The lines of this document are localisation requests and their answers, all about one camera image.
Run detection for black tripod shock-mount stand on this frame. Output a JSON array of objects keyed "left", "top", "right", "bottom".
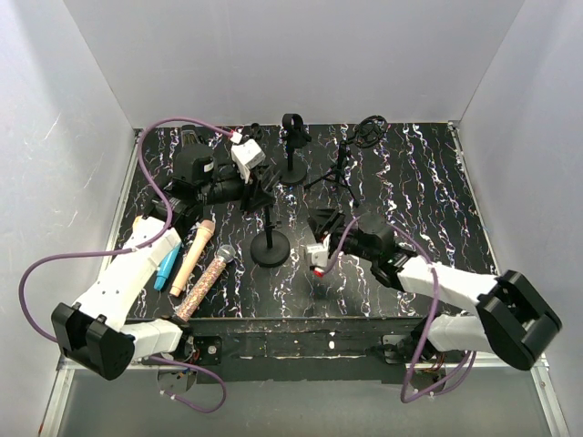
[{"left": 302, "top": 115, "right": 389, "bottom": 208}]

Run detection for purple cable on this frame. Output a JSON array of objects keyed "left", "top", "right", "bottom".
[
  {"left": 17, "top": 117, "right": 245, "bottom": 413},
  {"left": 313, "top": 217, "right": 477, "bottom": 404}
]

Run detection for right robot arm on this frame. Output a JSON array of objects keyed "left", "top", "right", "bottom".
[{"left": 304, "top": 208, "right": 562, "bottom": 371}]

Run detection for glitter silver-head microphone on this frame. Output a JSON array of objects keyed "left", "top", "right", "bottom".
[{"left": 174, "top": 244, "right": 236, "bottom": 321}]

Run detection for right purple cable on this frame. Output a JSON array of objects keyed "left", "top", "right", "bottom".
[{"left": 313, "top": 217, "right": 477, "bottom": 404}]

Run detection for pale pink microphone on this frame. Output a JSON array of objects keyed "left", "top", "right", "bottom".
[{"left": 169, "top": 219, "right": 216, "bottom": 297}]

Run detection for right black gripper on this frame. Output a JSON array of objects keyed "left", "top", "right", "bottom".
[{"left": 308, "top": 206, "right": 377, "bottom": 262}]

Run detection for black round-base mic stand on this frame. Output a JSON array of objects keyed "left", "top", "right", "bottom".
[{"left": 280, "top": 113, "right": 312, "bottom": 187}]

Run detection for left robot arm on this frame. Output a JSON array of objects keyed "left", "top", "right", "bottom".
[{"left": 51, "top": 140, "right": 280, "bottom": 381}]

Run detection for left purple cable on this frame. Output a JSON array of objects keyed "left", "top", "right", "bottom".
[{"left": 17, "top": 117, "right": 245, "bottom": 413}]

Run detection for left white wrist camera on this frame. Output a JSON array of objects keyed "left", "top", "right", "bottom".
[{"left": 230, "top": 139, "right": 265, "bottom": 184}]

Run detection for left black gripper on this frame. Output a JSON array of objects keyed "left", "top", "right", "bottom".
[{"left": 199, "top": 163, "right": 276, "bottom": 216}]

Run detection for teal blue microphone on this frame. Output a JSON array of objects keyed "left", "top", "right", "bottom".
[{"left": 153, "top": 245, "right": 181, "bottom": 291}]

